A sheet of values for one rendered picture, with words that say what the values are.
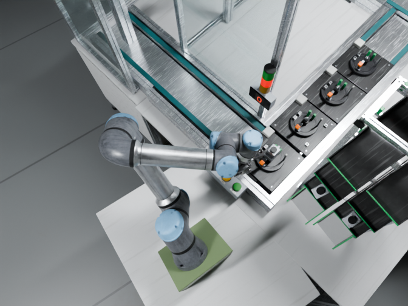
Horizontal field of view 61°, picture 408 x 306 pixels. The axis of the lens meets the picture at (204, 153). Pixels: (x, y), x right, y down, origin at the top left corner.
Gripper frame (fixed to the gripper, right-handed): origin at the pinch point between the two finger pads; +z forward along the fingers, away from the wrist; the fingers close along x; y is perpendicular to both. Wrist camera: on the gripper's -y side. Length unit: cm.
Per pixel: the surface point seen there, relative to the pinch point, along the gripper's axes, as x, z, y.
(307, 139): 0.9, 1.7, -40.1
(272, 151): 0.6, -7.2, -15.8
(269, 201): 17.4, 8.7, -7.8
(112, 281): -2, 119, 80
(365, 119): 20, -64, -16
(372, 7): -51, -6, -126
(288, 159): 4.9, 3.9, -26.2
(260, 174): 4.5, 6.4, -10.5
